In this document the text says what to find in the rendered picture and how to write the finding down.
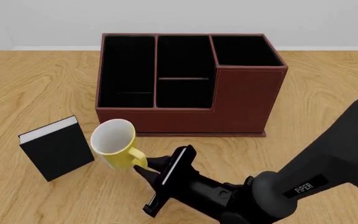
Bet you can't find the black hardcover book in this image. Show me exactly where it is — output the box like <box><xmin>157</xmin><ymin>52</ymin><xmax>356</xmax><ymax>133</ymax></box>
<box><xmin>17</xmin><ymin>115</ymin><xmax>95</xmax><ymax>183</ymax></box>

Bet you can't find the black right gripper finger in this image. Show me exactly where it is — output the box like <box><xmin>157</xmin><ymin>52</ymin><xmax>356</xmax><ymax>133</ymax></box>
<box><xmin>134</xmin><ymin>164</ymin><xmax>162</xmax><ymax>190</ymax></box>
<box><xmin>146</xmin><ymin>155</ymin><xmax>172</xmax><ymax>174</ymax></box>

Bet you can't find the yellow and white mug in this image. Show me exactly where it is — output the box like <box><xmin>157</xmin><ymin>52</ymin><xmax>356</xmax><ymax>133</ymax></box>
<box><xmin>89</xmin><ymin>118</ymin><xmax>149</xmax><ymax>171</ymax></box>

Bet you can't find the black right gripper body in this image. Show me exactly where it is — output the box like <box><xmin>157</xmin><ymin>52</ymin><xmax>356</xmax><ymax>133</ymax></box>
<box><xmin>142</xmin><ymin>144</ymin><xmax>198</xmax><ymax>218</ymax></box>

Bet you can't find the red-brown desk caddy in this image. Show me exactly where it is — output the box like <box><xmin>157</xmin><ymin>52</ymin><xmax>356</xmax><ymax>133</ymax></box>
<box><xmin>94</xmin><ymin>32</ymin><xmax>289</xmax><ymax>138</ymax></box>

